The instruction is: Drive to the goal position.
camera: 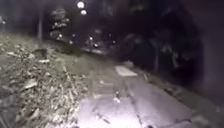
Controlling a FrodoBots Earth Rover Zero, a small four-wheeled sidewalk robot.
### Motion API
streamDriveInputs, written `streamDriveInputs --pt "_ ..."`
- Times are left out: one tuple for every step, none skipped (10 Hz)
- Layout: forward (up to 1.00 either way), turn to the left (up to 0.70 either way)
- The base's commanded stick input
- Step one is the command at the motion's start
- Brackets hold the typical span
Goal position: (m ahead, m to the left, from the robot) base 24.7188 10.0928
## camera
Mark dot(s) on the leaf-strewn grass bank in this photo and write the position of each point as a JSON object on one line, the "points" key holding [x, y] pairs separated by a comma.
{"points": [[36, 83]]}

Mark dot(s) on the dark verge strip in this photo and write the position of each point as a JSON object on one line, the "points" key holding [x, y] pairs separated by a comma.
{"points": [[196, 100]]}

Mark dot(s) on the grey paved path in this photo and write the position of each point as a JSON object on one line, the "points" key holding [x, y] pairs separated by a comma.
{"points": [[146, 103]]}

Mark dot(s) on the street lamp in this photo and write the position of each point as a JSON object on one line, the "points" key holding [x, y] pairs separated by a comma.
{"points": [[80, 4], [83, 12]]}

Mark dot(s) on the tree trunk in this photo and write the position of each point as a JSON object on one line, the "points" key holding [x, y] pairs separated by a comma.
{"points": [[40, 26]]}

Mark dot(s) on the dark bushes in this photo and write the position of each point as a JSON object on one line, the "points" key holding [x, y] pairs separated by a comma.
{"points": [[160, 43]]}

